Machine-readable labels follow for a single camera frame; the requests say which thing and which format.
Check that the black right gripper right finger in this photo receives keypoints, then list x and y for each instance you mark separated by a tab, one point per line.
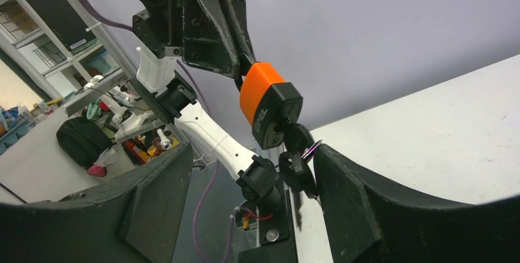
370	218

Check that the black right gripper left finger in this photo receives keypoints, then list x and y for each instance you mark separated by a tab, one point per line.
134	217

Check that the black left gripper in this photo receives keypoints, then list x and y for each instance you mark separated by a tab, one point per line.
212	34

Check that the small black-headed keys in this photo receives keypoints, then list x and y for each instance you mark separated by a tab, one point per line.
293	163

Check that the orange and black padlock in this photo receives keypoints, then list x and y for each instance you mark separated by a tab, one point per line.
269	103

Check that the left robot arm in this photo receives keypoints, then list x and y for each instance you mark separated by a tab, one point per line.
174	100

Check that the cluttered background shelf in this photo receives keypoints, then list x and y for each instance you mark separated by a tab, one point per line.
56	49

